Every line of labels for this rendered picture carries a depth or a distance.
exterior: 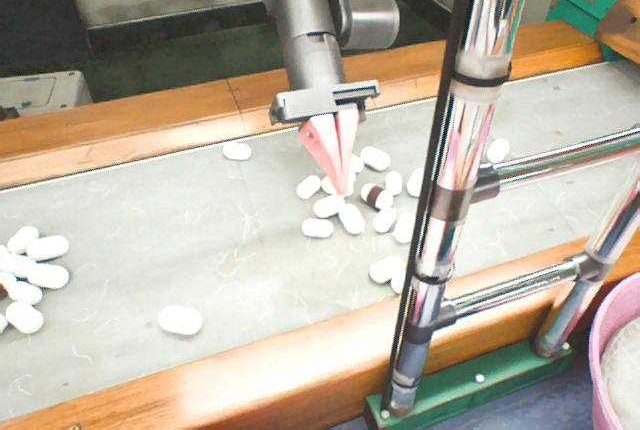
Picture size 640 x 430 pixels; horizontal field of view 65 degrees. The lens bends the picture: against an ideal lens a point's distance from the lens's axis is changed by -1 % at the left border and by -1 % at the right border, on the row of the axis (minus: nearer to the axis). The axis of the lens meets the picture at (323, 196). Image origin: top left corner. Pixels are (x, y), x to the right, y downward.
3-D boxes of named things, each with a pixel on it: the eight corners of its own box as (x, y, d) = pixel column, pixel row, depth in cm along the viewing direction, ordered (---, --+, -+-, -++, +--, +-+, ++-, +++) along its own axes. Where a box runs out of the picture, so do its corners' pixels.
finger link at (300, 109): (377, 184, 47) (354, 88, 47) (302, 199, 45) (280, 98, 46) (356, 194, 53) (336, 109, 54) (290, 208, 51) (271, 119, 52)
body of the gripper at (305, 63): (383, 97, 48) (366, 25, 49) (280, 113, 46) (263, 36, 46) (363, 116, 54) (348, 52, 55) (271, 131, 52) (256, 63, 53)
